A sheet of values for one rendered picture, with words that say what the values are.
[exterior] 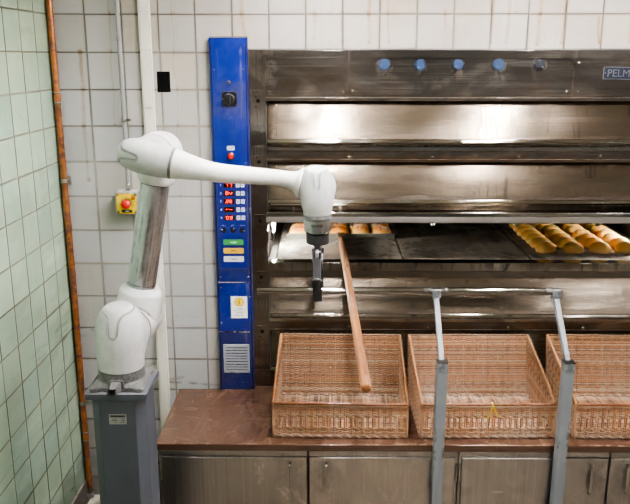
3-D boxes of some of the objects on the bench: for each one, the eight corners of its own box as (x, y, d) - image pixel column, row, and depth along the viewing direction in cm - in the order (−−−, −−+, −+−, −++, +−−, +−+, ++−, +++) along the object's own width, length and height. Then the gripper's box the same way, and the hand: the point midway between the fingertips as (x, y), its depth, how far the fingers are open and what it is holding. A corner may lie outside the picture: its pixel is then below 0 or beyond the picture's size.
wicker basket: (403, 388, 353) (405, 332, 346) (525, 388, 353) (529, 332, 346) (417, 440, 306) (420, 376, 299) (557, 439, 306) (563, 376, 299)
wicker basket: (279, 387, 355) (278, 331, 348) (400, 389, 353) (402, 332, 346) (270, 438, 308) (269, 374, 301) (410, 440, 306) (412, 376, 299)
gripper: (307, 222, 258) (308, 282, 264) (303, 241, 234) (304, 307, 240) (330, 222, 258) (330, 282, 264) (328, 241, 234) (328, 307, 240)
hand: (318, 291), depth 252 cm, fingers open, 13 cm apart
